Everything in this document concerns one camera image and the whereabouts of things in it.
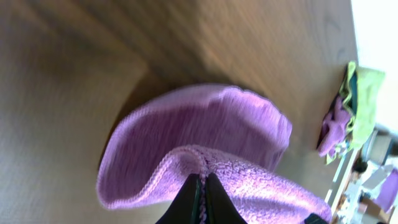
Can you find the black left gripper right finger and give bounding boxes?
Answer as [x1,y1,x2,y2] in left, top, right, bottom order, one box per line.
[205,173,247,224]

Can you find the cluttered background shelf items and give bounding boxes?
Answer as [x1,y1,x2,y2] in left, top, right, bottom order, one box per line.
[325,125,397,224]

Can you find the green microfibre cloth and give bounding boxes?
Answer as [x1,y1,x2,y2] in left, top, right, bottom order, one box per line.
[324,61,385,164]

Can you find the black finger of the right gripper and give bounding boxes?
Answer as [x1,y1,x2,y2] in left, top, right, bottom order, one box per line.
[304,213,328,224]

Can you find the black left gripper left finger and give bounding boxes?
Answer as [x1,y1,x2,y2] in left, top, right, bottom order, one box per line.
[156,174,201,224]

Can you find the purple microfibre cloth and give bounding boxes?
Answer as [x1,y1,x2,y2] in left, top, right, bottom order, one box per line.
[96,84,331,223]

